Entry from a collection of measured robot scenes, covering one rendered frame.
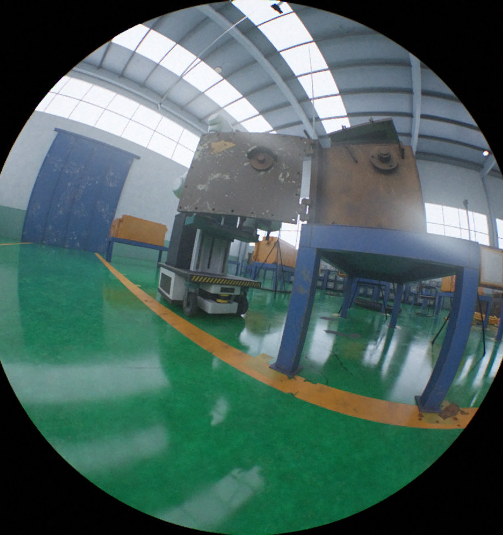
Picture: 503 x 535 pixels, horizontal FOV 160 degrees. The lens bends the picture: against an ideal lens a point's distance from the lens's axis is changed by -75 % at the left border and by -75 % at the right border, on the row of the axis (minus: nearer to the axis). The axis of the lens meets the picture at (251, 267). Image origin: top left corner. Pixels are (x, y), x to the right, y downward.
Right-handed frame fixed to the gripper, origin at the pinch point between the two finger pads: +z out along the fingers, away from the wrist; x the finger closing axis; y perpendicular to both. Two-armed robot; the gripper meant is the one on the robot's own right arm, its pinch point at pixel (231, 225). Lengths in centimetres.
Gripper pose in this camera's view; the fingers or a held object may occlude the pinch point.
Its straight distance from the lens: 118.8
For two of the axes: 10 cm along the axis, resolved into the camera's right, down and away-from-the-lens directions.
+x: -7.3, -1.3, -6.7
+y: -6.7, -1.0, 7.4
